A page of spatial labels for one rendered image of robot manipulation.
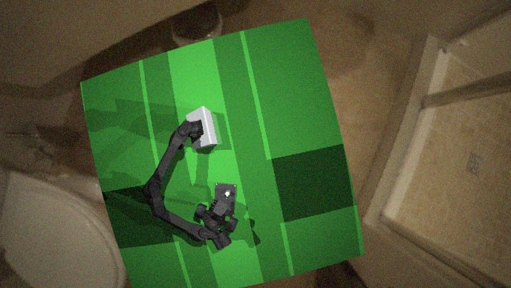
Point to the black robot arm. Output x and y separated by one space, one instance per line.
151 190

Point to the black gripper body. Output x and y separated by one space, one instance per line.
201 211

